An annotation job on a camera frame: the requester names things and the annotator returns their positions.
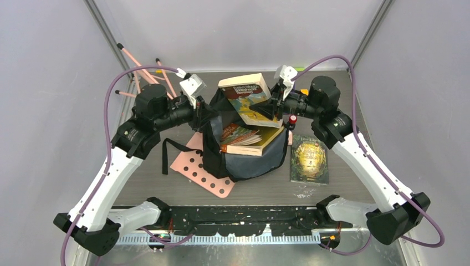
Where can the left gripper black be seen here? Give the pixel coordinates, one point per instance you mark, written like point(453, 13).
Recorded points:
point(203, 113)

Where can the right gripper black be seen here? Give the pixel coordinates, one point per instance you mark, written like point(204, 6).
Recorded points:
point(272, 107)

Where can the yellow book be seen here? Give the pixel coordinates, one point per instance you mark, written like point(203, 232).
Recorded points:
point(268, 134)

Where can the teal paperback book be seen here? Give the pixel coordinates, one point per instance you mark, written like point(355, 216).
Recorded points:
point(244, 91)

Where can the black student backpack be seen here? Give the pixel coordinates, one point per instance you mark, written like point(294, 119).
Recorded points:
point(220, 164)

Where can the orange paperback book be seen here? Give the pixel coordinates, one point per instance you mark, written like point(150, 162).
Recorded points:
point(237, 135)

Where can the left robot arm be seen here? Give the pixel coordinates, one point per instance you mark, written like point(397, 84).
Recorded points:
point(90, 222)

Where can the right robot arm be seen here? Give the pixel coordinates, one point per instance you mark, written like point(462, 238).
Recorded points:
point(396, 209)

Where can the red cap glue bottle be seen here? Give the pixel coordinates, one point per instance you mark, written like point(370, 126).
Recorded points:
point(292, 121)

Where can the colourful toy block car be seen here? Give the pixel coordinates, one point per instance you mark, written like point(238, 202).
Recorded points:
point(304, 92)

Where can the pink white stapler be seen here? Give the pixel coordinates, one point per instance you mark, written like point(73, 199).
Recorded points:
point(290, 138)

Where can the pink perforated board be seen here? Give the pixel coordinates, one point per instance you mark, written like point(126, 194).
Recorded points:
point(190, 164)

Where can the dark green fantasy book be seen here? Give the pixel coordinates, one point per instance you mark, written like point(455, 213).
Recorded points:
point(309, 160)

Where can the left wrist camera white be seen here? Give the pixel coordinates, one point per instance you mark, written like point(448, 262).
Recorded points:
point(191, 86)

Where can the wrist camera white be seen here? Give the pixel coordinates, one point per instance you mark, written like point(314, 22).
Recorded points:
point(191, 86)
point(286, 74)

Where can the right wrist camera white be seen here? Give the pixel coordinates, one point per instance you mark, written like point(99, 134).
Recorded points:
point(286, 74)

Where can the pink metal stool frame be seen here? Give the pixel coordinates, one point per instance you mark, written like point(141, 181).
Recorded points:
point(150, 78)

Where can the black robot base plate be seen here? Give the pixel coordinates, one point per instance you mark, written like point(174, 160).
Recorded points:
point(244, 221)

